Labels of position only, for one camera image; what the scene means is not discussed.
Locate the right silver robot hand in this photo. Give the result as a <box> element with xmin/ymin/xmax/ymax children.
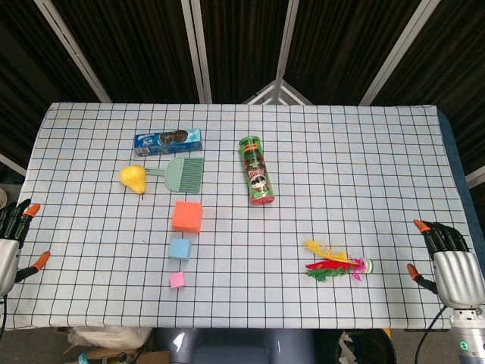
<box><xmin>406</xmin><ymin>218</ymin><xmax>485</xmax><ymax>309</ymax></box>

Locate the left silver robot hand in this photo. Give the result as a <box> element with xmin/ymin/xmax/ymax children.
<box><xmin>0</xmin><ymin>199</ymin><xmax>51</xmax><ymax>297</ymax></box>

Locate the blue foam cube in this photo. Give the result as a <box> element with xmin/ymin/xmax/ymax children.
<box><xmin>168</xmin><ymin>237</ymin><xmax>193</xmax><ymax>261</ymax></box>

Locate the black bin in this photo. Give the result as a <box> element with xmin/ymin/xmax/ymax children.
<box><xmin>336</xmin><ymin>329</ymin><xmax>395</xmax><ymax>364</ymax></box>

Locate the clear plastic bag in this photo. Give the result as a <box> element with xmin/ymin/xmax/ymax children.
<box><xmin>67</xmin><ymin>326</ymin><xmax>152</xmax><ymax>357</ymax></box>

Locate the colourful feather shuttlecock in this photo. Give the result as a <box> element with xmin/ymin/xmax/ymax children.
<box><xmin>303</xmin><ymin>239</ymin><xmax>375</xmax><ymax>284</ymax></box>

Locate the yellow plastic pear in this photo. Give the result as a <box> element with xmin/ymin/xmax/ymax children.
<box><xmin>119</xmin><ymin>165</ymin><xmax>147</xmax><ymax>196</ymax></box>

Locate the white checkered tablecloth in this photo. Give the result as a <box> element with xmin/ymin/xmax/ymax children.
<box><xmin>0</xmin><ymin>101</ymin><xmax>474</xmax><ymax>331</ymax></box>

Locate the orange foam cube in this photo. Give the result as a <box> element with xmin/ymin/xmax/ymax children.
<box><xmin>172</xmin><ymin>200</ymin><xmax>204</xmax><ymax>234</ymax></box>

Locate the blue cookie box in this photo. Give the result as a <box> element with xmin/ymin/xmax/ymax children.
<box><xmin>133</xmin><ymin>127</ymin><xmax>203</xmax><ymax>158</ymax></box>

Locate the green plastic comb brush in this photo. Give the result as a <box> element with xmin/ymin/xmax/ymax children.
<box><xmin>143</xmin><ymin>157</ymin><xmax>205</xmax><ymax>195</ymax></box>

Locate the green chips can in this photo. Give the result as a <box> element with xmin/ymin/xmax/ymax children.
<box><xmin>238</xmin><ymin>135</ymin><xmax>276</xmax><ymax>207</ymax></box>

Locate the grey robot torso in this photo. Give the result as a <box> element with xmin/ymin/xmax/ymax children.
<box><xmin>151</xmin><ymin>328</ymin><xmax>342</xmax><ymax>364</ymax></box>

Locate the white triangular partition foot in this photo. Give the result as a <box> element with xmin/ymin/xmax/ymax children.
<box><xmin>242</xmin><ymin>78</ymin><xmax>314</xmax><ymax>105</ymax></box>

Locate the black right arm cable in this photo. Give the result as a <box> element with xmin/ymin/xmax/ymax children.
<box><xmin>415</xmin><ymin>305</ymin><xmax>450</xmax><ymax>364</ymax></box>

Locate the white double partition post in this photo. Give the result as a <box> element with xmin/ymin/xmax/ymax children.
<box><xmin>180</xmin><ymin>0</ymin><xmax>212</xmax><ymax>103</ymax></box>

